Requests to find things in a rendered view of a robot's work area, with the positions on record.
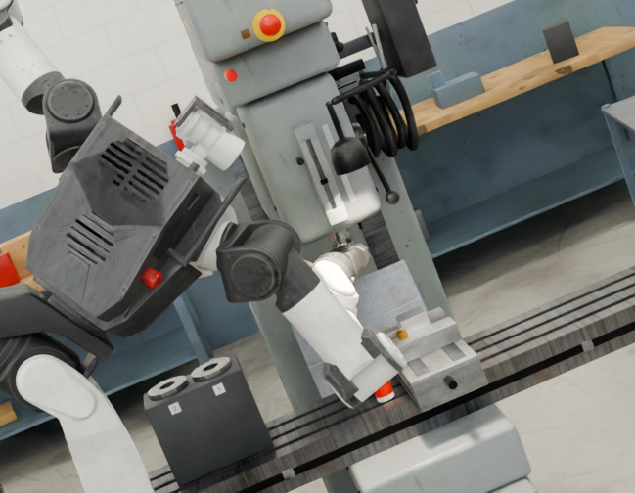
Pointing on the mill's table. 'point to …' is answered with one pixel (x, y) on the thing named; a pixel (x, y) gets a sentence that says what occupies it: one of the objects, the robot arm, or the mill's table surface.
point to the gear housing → (275, 65)
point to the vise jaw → (429, 338)
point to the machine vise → (420, 378)
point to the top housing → (229, 27)
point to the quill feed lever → (376, 166)
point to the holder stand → (205, 419)
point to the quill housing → (269, 157)
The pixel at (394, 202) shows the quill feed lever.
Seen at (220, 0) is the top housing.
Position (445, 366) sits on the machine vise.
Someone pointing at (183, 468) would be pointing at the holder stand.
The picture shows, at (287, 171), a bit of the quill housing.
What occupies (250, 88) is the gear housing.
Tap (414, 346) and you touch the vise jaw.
